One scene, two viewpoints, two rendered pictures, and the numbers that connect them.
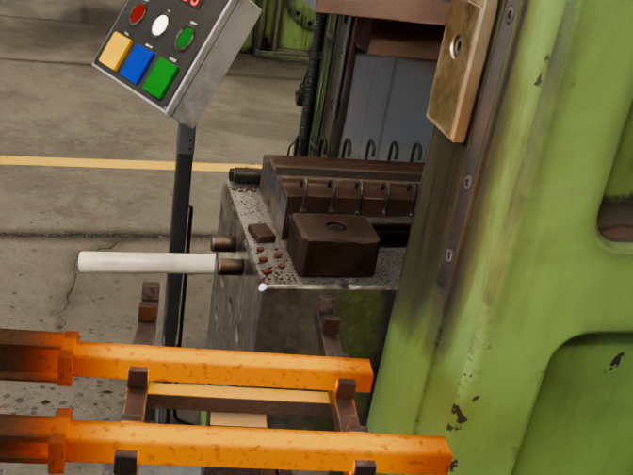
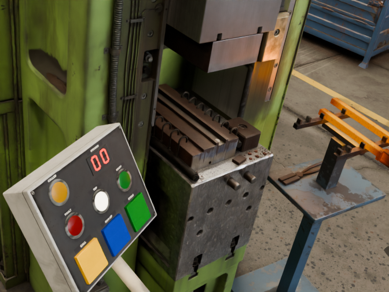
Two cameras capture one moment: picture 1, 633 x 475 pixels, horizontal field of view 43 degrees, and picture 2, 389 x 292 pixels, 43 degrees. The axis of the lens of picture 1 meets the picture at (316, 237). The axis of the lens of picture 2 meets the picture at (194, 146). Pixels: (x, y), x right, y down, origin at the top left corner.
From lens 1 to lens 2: 2.34 m
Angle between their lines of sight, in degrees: 96
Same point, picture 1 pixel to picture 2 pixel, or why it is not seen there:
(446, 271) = (269, 93)
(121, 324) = not seen: outside the picture
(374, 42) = not seen: hidden behind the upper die
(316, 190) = (224, 131)
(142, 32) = (94, 223)
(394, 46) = not seen: hidden behind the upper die
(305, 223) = (250, 132)
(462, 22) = (279, 24)
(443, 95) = (271, 50)
